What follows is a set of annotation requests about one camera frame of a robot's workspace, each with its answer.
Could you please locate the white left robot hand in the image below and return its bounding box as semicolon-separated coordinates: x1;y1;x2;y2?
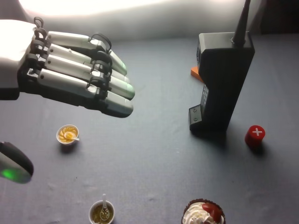
0;16;136;184

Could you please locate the black retro brick phone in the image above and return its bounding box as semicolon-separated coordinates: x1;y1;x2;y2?
188;0;255;138

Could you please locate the small bowl of orange slices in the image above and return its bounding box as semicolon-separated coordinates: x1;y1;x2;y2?
56;124;80;146

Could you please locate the white backdrop cloth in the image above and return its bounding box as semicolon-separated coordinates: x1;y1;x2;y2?
0;0;262;45

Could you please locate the grey table cloth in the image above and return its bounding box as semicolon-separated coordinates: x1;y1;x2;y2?
0;30;299;224

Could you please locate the orange triangle block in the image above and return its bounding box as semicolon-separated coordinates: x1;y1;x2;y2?
190;66;204;83

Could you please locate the small bowl of green soup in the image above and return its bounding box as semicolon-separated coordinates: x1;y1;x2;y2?
88;193;115;224

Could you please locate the toy cupcake with strawberry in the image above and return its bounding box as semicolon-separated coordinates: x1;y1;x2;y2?
182;198;227;224

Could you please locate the red cylinder with white cross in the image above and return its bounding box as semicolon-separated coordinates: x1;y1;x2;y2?
244;125;266;147

